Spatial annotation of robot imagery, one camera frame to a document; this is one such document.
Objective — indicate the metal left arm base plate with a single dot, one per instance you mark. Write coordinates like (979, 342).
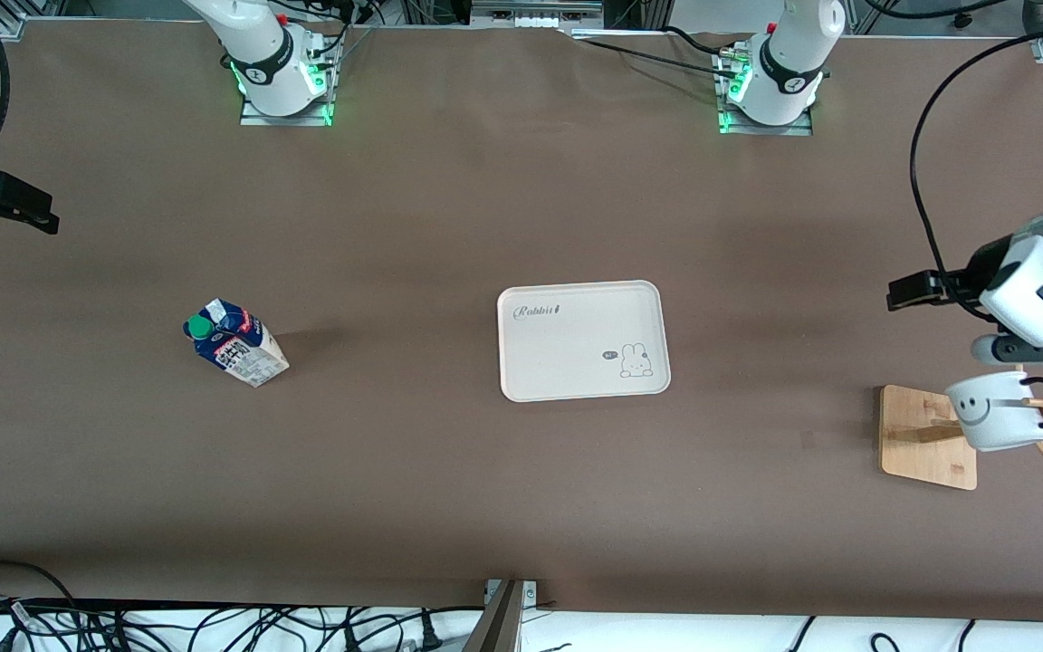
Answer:
(798, 129)

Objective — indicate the blue white milk carton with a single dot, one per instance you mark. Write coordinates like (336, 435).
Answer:
(245, 358)

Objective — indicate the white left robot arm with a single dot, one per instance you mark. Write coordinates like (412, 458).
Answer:
(784, 72)

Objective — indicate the metal table edge bracket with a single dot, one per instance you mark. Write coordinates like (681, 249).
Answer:
(503, 620)

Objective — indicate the wooden mug tree rack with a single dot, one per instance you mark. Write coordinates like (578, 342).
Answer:
(924, 453)

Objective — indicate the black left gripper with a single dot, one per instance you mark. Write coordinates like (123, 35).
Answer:
(973, 273)

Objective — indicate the cream rabbit print tray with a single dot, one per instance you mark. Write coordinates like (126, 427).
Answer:
(576, 344)

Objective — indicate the grey power strip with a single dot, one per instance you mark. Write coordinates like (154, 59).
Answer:
(535, 11)

